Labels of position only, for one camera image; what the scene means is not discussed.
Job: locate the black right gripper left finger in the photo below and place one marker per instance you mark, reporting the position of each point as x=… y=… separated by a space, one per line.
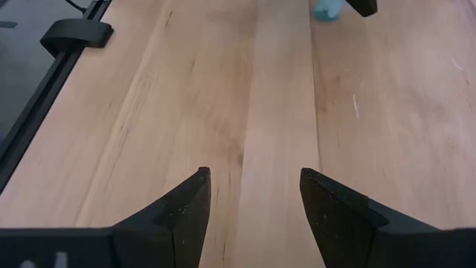
x=175 y=231

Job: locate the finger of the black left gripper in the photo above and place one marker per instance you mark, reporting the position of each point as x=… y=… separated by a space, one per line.
x=362 y=6

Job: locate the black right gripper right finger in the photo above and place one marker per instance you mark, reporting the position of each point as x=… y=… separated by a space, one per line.
x=342 y=231

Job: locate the small teal vial white cap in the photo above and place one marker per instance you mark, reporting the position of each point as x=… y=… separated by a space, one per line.
x=327 y=11

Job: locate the black aluminium table frame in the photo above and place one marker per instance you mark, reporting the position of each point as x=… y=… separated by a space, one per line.
x=31 y=111

